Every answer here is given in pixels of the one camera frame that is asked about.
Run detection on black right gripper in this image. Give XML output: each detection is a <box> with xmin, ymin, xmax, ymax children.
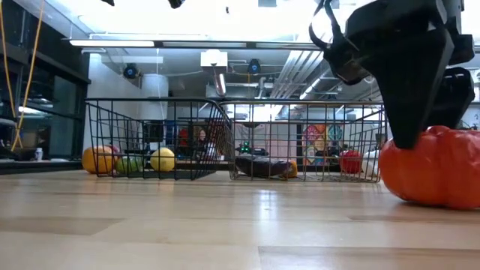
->
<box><xmin>346</xmin><ymin>0</ymin><xmax>476</xmax><ymax>150</ymax></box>

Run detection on orange pumpkin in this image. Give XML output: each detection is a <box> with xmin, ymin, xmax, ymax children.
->
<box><xmin>378</xmin><ymin>125</ymin><xmax>480</xmax><ymax>211</ymax></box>

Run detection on yellow lemon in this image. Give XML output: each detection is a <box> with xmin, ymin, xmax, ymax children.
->
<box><xmin>149</xmin><ymin>147</ymin><xmax>176</xmax><ymax>173</ymax></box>

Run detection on purple eggplant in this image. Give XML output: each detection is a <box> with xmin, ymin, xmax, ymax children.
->
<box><xmin>234</xmin><ymin>154</ymin><xmax>290</xmax><ymax>179</ymax></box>

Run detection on long ceiling light bar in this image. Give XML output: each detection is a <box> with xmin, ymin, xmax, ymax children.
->
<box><xmin>69</xmin><ymin>39</ymin><xmax>155</xmax><ymax>48</ymax></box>

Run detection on white ceiling box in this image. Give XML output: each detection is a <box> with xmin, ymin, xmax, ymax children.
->
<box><xmin>200</xmin><ymin>49</ymin><xmax>229</xmax><ymax>68</ymax></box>

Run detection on black round ceiling device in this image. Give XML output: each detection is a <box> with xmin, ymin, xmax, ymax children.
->
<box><xmin>123</xmin><ymin>63</ymin><xmax>140</xmax><ymax>80</ymax></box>
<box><xmin>247</xmin><ymin>58</ymin><xmax>263</xmax><ymax>75</ymax></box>

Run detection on silver hanging lamp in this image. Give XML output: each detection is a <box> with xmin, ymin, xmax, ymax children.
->
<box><xmin>212</xmin><ymin>66</ymin><xmax>227</xmax><ymax>98</ymax></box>

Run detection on red bell pepper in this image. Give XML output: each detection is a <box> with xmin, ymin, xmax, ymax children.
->
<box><xmin>339</xmin><ymin>149</ymin><xmax>363</xmax><ymax>175</ymax></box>

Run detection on colourful patterned poster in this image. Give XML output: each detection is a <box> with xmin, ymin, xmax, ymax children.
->
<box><xmin>301</xmin><ymin>123</ymin><xmax>344</xmax><ymax>166</ymax></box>

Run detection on orange fruit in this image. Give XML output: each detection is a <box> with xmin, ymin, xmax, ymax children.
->
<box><xmin>81</xmin><ymin>145</ymin><xmax>116</xmax><ymax>175</ymax></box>

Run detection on green cucumber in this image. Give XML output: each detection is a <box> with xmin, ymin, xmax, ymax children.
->
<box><xmin>115</xmin><ymin>155</ymin><xmax>146</xmax><ymax>175</ymax></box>

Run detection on black device green lights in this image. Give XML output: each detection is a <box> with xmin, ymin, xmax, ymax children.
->
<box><xmin>235</xmin><ymin>141</ymin><xmax>269</xmax><ymax>157</ymax></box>

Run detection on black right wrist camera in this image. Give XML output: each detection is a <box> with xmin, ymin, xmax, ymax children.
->
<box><xmin>322</xmin><ymin>37</ymin><xmax>372</xmax><ymax>86</ymax></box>

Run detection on metal wire basket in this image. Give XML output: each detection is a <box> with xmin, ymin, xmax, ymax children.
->
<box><xmin>219</xmin><ymin>100</ymin><xmax>387</xmax><ymax>184</ymax></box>
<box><xmin>85</xmin><ymin>97</ymin><xmax>236</xmax><ymax>181</ymax></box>

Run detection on yellow cable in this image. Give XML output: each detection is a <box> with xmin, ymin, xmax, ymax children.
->
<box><xmin>0</xmin><ymin>0</ymin><xmax>45</xmax><ymax>152</ymax></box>

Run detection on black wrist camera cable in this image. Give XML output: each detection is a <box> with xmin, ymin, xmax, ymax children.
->
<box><xmin>308</xmin><ymin>0</ymin><xmax>341</xmax><ymax>52</ymax></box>

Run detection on black metal table frame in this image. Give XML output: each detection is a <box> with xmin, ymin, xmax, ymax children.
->
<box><xmin>0</xmin><ymin>160</ymin><xmax>84</xmax><ymax>176</ymax></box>

